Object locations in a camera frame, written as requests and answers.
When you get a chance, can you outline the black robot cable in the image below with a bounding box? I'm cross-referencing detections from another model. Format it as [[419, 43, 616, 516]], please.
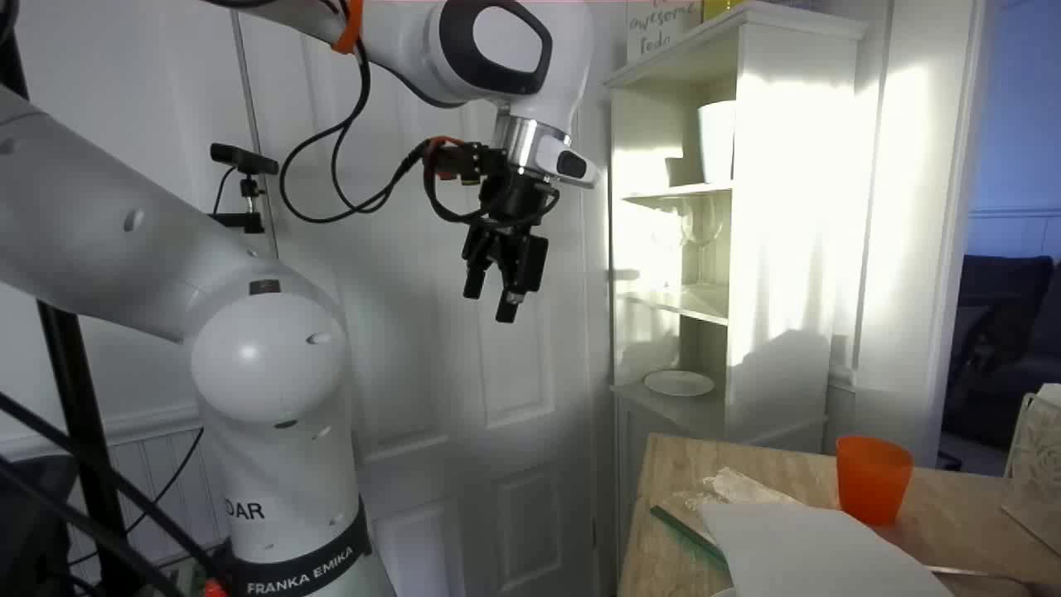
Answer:
[[276, 43, 489, 228]]

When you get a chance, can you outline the white shelf cabinet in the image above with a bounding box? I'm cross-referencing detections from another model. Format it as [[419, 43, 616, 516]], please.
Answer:
[[600, 0, 889, 597]]

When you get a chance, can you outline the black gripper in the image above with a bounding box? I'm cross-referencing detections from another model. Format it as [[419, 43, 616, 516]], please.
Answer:
[[457, 162, 563, 329]]

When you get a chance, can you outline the green flat stick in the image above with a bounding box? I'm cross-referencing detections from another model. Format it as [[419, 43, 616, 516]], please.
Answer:
[[644, 501, 737, 582]]

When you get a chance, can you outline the orange plastic cup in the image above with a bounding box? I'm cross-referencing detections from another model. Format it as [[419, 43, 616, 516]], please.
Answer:
[[832, 430, 918, 530]]

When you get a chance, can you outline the white panel door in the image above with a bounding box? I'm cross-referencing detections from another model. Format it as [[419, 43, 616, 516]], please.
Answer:
[[227, 0, 616, 597]]

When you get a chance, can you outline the black tripod stand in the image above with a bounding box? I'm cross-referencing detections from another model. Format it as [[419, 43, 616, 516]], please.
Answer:
[[0, 0, 227, 597]]

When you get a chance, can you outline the pale green cloth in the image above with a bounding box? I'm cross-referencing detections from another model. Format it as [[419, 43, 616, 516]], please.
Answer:
[[999, 377, 1061, 556]]

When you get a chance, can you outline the white lettered sign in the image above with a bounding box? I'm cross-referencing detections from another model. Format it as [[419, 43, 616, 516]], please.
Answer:
[[619, 5, 707, 71]]

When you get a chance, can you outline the dark sofa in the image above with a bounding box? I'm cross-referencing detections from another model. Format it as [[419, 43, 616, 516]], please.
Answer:
[[940, 251, 1061, 450]]

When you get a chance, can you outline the black camera on mount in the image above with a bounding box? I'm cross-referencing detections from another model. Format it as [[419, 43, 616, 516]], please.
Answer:
[[204, 138, 282, 238]]

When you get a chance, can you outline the white paper napkin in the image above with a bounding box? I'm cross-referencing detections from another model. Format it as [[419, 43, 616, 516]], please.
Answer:
[[695, 494, 959, 597]]

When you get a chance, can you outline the small white plate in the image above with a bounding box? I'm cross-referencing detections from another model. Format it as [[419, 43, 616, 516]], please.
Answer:
[[641, 364, 719, 405]]

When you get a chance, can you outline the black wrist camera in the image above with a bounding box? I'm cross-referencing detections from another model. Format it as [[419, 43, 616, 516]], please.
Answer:
[[421, 136, 496, 194]]

